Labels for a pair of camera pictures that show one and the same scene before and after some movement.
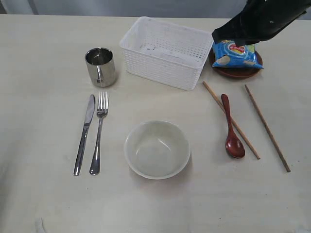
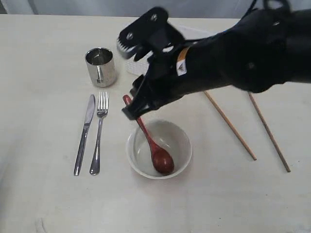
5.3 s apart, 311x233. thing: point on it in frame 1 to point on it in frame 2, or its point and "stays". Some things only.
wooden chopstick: (267, 129) stays
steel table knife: (90, 112) stays
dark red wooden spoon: (234, 147) to (162, 158)
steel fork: (102, 109) stays
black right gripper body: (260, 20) to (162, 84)
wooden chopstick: (223, 108) to (230, 125)
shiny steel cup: (101, 65) stays
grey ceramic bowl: (157, 150) stays
